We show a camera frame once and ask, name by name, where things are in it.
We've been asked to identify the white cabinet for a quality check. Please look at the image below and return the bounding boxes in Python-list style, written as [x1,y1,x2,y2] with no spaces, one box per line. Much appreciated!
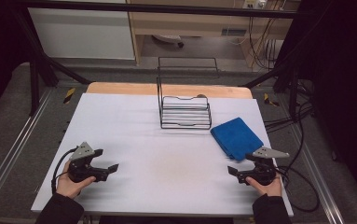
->
[27,0,136,61]

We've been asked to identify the person's right hand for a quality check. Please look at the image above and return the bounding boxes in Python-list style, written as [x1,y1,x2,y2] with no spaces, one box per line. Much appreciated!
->
[245,173,283,198]

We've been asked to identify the hanging black cables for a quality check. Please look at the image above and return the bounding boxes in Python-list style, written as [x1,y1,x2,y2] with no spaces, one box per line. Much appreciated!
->
[248,16,281,70]

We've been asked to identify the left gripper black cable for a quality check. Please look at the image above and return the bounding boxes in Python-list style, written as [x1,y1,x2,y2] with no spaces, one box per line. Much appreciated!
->
[50,147,78,196]

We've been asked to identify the bundle of black cables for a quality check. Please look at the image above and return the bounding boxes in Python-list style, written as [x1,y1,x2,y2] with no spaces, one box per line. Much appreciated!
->
[263,77,315,133]

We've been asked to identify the person's left hand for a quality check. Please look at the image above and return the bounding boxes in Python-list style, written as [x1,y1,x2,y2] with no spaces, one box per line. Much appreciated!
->
[55,160,97,200]

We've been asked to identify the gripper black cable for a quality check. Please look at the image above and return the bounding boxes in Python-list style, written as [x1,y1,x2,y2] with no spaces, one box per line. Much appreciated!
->
[50,147,78,196]
[272,166,321,214]

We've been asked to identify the black wire rack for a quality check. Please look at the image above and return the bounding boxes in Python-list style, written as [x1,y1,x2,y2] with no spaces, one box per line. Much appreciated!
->
[156,56,221,131]

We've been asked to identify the wooden desk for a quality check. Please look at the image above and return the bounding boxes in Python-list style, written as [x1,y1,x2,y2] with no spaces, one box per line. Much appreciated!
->
[125,0,302,68]

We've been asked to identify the white object under desk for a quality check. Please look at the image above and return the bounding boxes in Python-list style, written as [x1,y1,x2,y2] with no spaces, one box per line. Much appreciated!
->
[152,34,185,49]

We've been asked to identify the black metal frame bar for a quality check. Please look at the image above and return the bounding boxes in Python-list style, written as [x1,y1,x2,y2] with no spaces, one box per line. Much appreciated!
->
[11,0,308,19]

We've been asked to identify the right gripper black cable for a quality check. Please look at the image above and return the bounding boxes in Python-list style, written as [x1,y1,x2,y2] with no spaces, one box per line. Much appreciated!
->
[272,166,321,214]

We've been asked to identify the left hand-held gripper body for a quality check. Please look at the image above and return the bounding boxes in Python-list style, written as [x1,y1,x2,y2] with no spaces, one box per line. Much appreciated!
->
[67,141,109,184]

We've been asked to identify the white table cover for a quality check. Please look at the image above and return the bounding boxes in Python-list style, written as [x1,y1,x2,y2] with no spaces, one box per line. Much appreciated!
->
[30,92,295,217]

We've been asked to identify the black metal stand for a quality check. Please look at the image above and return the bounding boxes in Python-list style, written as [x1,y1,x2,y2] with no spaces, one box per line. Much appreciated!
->
[12,8,91,117]
[242,18,305,122]

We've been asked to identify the aluminium rail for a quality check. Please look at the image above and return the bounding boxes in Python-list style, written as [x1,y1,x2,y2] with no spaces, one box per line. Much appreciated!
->
[0,88,53,214]
[286,122,346,224]

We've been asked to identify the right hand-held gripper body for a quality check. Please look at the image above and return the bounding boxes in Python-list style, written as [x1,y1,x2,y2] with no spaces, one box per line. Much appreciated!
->
[238,147,291,187]

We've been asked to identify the white power strip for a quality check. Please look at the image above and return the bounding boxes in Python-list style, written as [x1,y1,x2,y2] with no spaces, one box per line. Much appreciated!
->
[242,0,268,10]

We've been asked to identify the blue folded cloth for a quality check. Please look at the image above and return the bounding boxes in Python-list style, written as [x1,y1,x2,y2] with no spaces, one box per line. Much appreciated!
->
[210,117,265,162]

